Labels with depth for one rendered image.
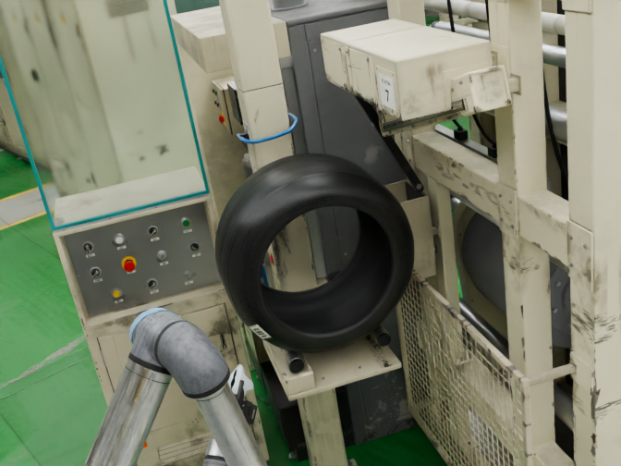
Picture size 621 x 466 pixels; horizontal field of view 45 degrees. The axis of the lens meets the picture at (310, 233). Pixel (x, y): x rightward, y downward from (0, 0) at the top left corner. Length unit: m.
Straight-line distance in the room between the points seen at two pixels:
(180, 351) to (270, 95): 0.97
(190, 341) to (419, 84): 0.79
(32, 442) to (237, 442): 2.27
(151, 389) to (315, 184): 0.71
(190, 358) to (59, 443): 2.28
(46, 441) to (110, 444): 2.15
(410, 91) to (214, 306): 1.34
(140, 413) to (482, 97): 1.06
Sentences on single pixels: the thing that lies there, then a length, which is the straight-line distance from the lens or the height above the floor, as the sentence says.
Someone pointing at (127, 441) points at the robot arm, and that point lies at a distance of 1.82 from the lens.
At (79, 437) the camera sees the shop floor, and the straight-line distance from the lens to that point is 3.89.
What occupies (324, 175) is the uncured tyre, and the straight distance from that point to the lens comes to 2.09.
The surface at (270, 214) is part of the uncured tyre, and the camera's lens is 2.05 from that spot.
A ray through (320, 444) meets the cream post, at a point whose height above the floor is 0.30.
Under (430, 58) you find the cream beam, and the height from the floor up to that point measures 1.77.
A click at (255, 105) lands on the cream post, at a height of 1.61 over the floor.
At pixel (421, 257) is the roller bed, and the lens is 2.61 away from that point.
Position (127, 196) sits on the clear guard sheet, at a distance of 2.67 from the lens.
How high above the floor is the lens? 2.14
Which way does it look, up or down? 23 degrees down
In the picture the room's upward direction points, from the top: 10 degrees counter-clockwise
